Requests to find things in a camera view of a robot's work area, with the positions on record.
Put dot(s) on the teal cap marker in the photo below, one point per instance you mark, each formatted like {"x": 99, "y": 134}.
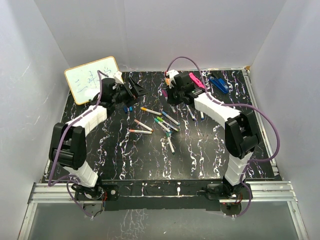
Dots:
{"x": 162, "y": 125}

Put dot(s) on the salmon cap marker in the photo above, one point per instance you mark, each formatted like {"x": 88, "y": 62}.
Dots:
{"x": 140, "y": 131}

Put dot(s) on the yellow cap marker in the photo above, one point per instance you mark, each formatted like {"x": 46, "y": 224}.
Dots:
{"x": 151, "y": 111}

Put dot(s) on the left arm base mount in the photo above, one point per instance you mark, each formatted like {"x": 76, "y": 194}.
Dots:
{"x": 100, "y": 192}

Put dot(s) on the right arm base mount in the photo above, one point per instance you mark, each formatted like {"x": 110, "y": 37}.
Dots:
{"x": 224, "y": 191}

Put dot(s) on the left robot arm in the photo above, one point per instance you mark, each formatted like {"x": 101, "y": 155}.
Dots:
{"x": 68, "y": 147}

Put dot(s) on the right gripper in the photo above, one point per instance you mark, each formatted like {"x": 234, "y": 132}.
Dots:
{"x": 170, "y": 99}

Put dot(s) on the dark blue pen cap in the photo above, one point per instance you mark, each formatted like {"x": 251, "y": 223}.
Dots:
{"x": 125, "y": 109}

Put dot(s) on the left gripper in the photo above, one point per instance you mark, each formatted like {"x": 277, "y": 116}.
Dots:
{"x": 131, "y": 97}

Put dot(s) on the yellow framed whiteboard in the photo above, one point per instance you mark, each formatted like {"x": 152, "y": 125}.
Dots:
{"x": 83, "y": 80}

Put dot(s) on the light blue cap marker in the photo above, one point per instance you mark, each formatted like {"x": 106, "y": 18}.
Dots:
{"x": 191, "y": 113}

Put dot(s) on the blue stapler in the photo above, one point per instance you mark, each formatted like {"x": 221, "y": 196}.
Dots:
{"x": 219, "y": 83}

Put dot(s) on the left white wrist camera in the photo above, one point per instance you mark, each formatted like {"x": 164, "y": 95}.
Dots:
{"x": 117, "y": 76}

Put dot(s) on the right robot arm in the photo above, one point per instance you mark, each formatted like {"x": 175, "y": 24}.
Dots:
{"x": 241, "y": 131}

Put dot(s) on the tan cap marker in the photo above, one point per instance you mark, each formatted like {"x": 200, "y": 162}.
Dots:
{"x": 143, "y": 125}

